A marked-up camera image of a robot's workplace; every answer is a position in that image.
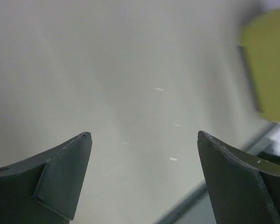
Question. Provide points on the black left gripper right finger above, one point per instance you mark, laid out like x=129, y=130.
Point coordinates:
x=243, y=188

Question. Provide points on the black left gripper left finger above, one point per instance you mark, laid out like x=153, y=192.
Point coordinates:
x=45, y=188

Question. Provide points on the olive green plastic bin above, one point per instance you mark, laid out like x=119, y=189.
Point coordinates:
x=260, y=44

